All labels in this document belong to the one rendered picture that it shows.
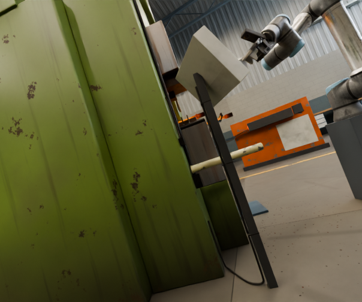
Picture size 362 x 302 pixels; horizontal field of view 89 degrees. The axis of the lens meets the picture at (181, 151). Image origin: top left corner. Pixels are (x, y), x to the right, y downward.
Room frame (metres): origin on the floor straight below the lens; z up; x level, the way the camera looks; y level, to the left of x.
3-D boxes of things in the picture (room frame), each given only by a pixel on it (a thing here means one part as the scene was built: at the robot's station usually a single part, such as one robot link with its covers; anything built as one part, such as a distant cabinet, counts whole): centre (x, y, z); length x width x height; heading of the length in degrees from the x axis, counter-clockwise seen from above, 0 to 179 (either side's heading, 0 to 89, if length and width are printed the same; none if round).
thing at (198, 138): (1.56, 0.01, 0.69); 0.56 x 0.38 x 0.45; 82
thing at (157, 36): (1.55, 0.00, 1.56); 0.42 x 0.39 x 0.40; 82
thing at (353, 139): (1.36, -1.25, 0.30); 0.22 x 0.22 x 0.60; 0
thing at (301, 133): (4.90, -2.31, 0.63); 2.10 x 1.12 x 1.25; 70
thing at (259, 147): (1.12, -0.24, 0.62); 0.44 x 0.05 x 0.05; 82
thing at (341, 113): (1.36, -1.25, 0.65); 0.19 x 0.19 x 0.10
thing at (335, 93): (1.35, -1.25, 0.79); 0.17 x 0.15 x 0.18; 22
